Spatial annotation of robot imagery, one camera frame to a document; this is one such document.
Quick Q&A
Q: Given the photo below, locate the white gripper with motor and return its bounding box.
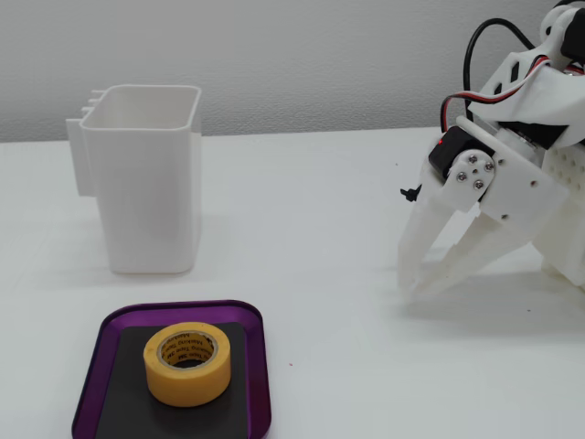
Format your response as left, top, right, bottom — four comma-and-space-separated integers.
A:
396, 43, 585, 298

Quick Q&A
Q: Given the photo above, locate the yellow masking tape roll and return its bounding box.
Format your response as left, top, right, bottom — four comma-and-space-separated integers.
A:
143, 321, 232, 408

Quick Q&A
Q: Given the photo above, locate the white plastic container box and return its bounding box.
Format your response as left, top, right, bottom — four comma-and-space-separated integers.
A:
66, 84, 203, 275

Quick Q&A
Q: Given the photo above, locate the purple metal tray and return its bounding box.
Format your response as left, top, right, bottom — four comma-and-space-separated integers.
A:
70, 299, 273, 439

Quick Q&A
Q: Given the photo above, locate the black mat inside tray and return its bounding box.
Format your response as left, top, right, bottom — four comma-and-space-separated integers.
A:
94, 321, 250, 439

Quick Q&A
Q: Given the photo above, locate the red white black servo wire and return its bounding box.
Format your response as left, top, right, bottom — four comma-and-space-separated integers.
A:
439, 54, 585, 143

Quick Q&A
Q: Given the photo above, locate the black cable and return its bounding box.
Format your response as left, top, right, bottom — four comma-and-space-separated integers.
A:
463, 16, 541, 115

